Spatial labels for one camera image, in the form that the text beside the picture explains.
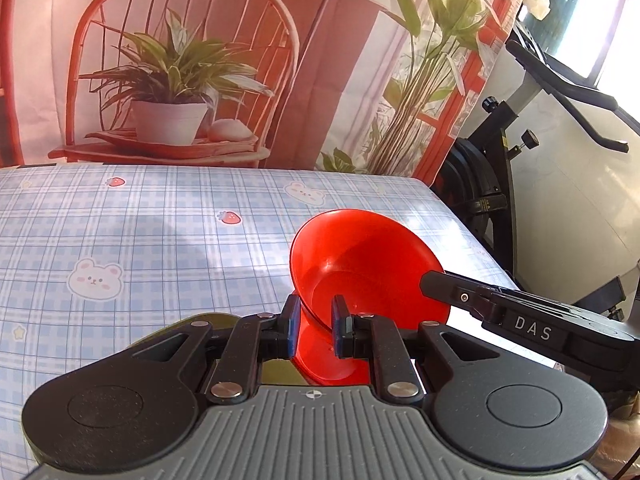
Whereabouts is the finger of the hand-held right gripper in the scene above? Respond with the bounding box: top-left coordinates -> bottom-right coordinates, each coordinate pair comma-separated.
419,270 -> 501,323

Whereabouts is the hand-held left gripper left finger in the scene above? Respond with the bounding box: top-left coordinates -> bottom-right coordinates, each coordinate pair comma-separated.
131,294 -> 302,406

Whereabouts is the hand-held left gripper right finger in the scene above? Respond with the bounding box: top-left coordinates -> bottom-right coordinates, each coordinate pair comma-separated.
331,294 -> 502,406

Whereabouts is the green plate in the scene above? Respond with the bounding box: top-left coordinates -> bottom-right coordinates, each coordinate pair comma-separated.
127,312 -> 313,387

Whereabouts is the red bowl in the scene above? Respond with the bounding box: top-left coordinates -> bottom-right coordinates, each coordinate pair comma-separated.
289,208 -> 451,387

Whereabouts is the black exercise bike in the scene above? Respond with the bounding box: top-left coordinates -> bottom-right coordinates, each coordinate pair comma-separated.
430,15 -> 640,322

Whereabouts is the blue plaid tablecloth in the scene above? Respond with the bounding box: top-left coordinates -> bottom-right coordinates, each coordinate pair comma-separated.
0,164 -> 526,466

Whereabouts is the printed backdrop cloth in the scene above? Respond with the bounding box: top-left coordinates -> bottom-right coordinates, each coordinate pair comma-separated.
0,0 -> 532,191

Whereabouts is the black framed window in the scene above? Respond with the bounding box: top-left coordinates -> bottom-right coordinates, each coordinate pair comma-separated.
530,0 -> 640,92

